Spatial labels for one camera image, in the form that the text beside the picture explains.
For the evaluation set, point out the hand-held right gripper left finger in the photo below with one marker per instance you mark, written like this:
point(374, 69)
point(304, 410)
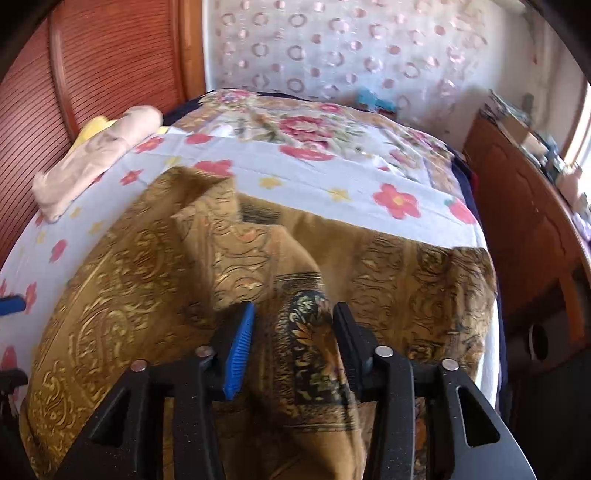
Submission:
point(238, 355)

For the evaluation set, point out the white printed bed sheet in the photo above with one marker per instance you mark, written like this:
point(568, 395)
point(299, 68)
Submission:
point(300, 180)

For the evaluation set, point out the folded beige cloth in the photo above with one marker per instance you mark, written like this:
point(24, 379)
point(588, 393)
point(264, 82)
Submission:
point(97, 157)

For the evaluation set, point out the gold patterned garment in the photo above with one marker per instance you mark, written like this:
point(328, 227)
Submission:
point(138, 277)

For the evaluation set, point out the yellow cloth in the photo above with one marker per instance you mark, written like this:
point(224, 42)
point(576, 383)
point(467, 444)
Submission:
point(94, 129)

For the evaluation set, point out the blue plastic toy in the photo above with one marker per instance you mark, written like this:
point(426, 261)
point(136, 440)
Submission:
point(375, 101)

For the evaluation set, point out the white round container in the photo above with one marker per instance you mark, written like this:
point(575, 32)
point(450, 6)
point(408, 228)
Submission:
point(538, 344)

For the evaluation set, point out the white curtain with circles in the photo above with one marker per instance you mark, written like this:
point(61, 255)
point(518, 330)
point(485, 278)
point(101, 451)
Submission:
point(360, 50)

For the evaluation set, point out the cardboard box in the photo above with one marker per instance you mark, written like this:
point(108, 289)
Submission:
point(519, 131)

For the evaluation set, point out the navy bedding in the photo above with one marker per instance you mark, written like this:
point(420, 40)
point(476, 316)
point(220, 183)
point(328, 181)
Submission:
point(503, 350)

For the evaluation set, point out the wooden cabinet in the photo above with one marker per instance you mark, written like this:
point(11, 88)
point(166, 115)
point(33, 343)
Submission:
point(521, 221)

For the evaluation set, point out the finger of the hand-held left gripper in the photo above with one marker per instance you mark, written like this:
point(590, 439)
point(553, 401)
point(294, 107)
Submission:
point(11, 305)
point(11, 383)

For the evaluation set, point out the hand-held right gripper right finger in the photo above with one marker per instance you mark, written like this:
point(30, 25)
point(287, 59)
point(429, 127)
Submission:
point(352, 355)

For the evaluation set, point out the wooden slatted wardrobe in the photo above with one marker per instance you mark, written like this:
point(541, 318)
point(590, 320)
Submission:
point(92, 69)

